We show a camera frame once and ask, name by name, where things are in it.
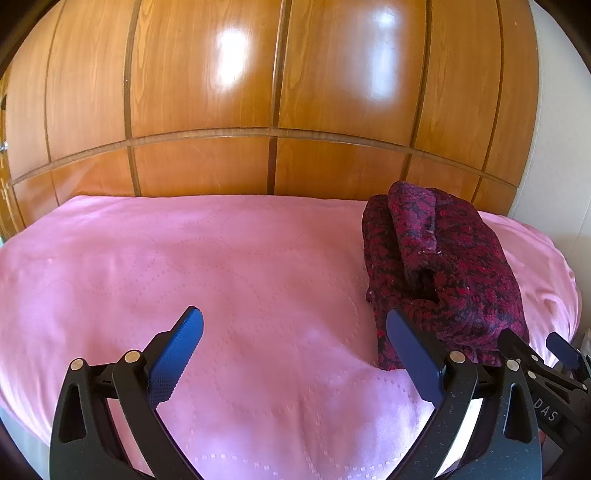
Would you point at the pink bed sheet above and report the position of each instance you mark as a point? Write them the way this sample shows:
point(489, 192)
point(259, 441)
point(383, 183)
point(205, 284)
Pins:
point(161, 258)

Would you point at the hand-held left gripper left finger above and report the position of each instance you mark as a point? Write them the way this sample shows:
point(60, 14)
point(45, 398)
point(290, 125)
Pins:
point(178, 355)

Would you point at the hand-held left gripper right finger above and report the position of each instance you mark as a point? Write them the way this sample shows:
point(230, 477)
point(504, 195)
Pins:
point(413, 357)

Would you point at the carved wooden door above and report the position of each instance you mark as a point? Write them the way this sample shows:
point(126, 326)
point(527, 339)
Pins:
point(4, 207)

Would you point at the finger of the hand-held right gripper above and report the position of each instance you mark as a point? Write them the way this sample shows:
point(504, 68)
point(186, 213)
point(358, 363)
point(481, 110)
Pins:
point(563, 350)
point(519, 348)

